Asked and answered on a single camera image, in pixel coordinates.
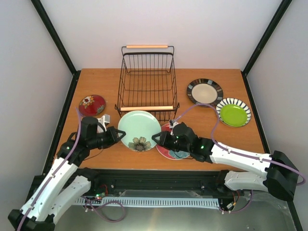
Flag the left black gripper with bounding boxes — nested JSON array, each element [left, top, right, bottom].
[[89, 127, 127, 150]]

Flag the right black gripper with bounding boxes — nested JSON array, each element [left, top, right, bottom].
[[152, 131, 191, 153]]

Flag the mint green flower plate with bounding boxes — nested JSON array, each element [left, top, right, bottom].
[[118, 111, 161, 152]]

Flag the dark red flower plate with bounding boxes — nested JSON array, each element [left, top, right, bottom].
[[78, 94, 106, 116]]

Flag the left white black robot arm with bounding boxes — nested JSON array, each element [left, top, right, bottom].
[[8, 115, 126, 231]]

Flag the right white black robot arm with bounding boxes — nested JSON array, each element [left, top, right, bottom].
[[152, 122, 299, 201]]

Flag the red and teal flower plate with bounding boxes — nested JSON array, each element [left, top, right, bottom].
[[155, 123, 193, 161]]

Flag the black rimmed beige plate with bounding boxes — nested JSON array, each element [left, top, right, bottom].
[[186, 78, 224, 107]]

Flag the green striped rim plate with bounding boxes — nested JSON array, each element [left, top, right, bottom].
[[216, 98, 252, 128]]

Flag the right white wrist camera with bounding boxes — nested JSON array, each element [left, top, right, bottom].
[[169, 119, 179, 135]]

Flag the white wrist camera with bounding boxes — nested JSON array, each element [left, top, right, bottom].
[[169, 119, 179, 135], [97, 114, 110, 133]]

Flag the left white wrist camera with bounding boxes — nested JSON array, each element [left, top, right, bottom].
[[97, 114, 110, 133]]

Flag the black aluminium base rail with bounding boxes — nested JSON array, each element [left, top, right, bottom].
[[33, 168, 288, 198]]

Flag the black wire dish rack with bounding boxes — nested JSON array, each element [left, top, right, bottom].
[[115, 45, 180, 122]]

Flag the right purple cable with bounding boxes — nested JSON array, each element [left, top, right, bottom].
[[172, 103, 307, 215]]

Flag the light blue slotted cable duct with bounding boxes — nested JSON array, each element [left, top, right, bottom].
[[74, 194, 221, 209]]

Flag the left black frame post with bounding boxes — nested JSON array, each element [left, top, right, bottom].
[[31, 0, 77, 75]]

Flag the black frame post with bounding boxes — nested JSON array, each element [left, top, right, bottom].
[[242, 0, 292, 77], [31, 0, 77, 75]]

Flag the right black frame post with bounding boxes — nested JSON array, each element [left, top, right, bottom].
[[242, 0, 292, 77]]

